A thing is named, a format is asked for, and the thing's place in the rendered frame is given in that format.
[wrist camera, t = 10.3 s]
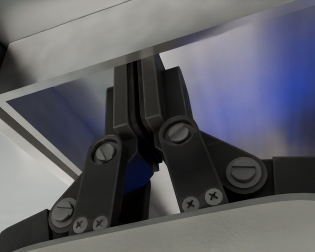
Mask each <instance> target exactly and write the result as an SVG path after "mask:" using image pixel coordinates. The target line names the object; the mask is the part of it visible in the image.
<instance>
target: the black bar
mask: <svg viewBox="0 0 315 252"><path fill-rule="evenodd" d="M6 52H7V51H6V50H5V49H4V48H3V47H2V46H1V45H0V68H1V66H2V63H3V60H4V57H5V55H6ZM0 119H1V120H2V121H3V122H5V123H6V124H7V125H8V126H9V127H11V128H12V129H13V130H14V131H15V132H17V133H18V134H19V135H20V136H22V137H23V138H24V139H25V140H26V141H28V142H29V143H30V144H31V145H32V146H34V147H35V148H36V149H37V150H38V151H40V152H41V153H42V154H43V155H44V156H46V157H47V158H48V159H49V160H51V161H52V162H53V163H54V164H55V165H57V166H58V167H59V168H60V169H61V170H63V171H64V172H65V173H66V174H67V175H69V176H70V177H71V178H72V179H73V180H76V179H77V178H78V175H77V174H76V173H75V172H74V171H73V170H71V169H70V168H69V167H68V166H67V165H66V164H65V163H63V162H62V161H61V160H60V159H59V158H58V157H57V156H56V155H54V154H53V153H52V152H51V151H50V150H49V149H48V148H46V147H45V146H44V145H43V144H42V143H41V142H40V141H38V140H37V139H36V138H35V137H34V136H33V135H32V134H31V133H29V132H28V131H27V130H26V129H25V128H24V127H23V126H21V125H20V124H19V123H18V122H17V121H16V120H15V119H14V118H12V117H11V116H10V115H9V114H8V113H7V112H6V111H4V110H3V109H2V108H1V107H0Z"/></svg>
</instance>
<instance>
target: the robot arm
mask: <svg viewBox="0 0 315 252"><path fill-rule="evenodd" d="M163 161H164V163H165V165H166V166H167V169H168V172H169V176H170V179H171V183H172V186H173V190H174V193H175V196H176V200H177V203H178V207H179V210H180V213H176V214H171V215H167V216H162V217H157V218H152V219H149V209H150V196H151V181H150V178H151V177H152V176H153V175H154V172H159V171H160V169H159V164H160V163H162V162H163ZM0 252H315V155H312V156H273V157H272V159H259V158H258V157H256V156H254V155H252V154H250V153H248V152H246V151H244V150H242V149H240V148H237V147H235V146H233V145H231V144H229V143H227V142H225V141H222V140H220V139H218V138H216V137H214V136H212V135H210V134H208V133H205V132H203V131H201V130H199V128H198V125H197V123H196V122H195V120H194V118H193V113H192V108H191V103H190V98H189V94H188V90H187V86H186V83H185V80H184V77H183V74H182V71H181V69H180V67H179V66H176V67H173V68H170V69H165V67H164V64H163V62H162V60H161V57H160V55H159V54H156V55H151V56H148V57H145V58H142V59H140V60H136V61H133V62H130V63H126V64H123V65H120V66H117V67H114V75H113V86H111V87H108V88H107V89H106V100H105V126H104V136H101V137H100V138H98V139H96V140H95V141H94V142H93V143H92V144H91V146H90V147H89V149H88V152H87V155H86V160H85V164H84V168H83V172H82V173H81V174H80V175H79V176H78V177H77V179H76V180H75V181H74V182H73V183H72V184H71V185H70V186H69V188H68V189H67V190H66V191H65V192H64V193H63V194H62V196H61V197H60V198H59V199H58V200H57V201H56V202H55V204H54V205H53V206H52V208H51V209H50V210H48V209H45V210H42V211H40V212H38V213H36V214H34V215H32V216H30V217H28V218H26V219H24V220H22V221H20V222H17V223H15V224H13V225H11V226H9V227H7V228H6V229H4V230H3V231H2V232H1V233H0Z"/></svg>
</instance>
